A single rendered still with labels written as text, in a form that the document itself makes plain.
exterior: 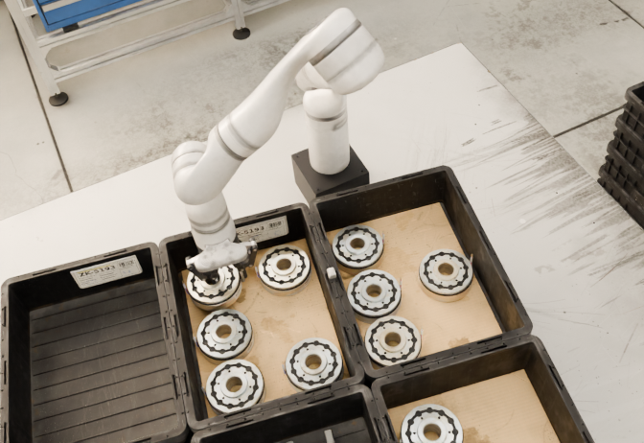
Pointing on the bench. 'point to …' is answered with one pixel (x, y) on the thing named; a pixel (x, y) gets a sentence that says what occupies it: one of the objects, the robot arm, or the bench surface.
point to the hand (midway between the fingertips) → (229, 276)
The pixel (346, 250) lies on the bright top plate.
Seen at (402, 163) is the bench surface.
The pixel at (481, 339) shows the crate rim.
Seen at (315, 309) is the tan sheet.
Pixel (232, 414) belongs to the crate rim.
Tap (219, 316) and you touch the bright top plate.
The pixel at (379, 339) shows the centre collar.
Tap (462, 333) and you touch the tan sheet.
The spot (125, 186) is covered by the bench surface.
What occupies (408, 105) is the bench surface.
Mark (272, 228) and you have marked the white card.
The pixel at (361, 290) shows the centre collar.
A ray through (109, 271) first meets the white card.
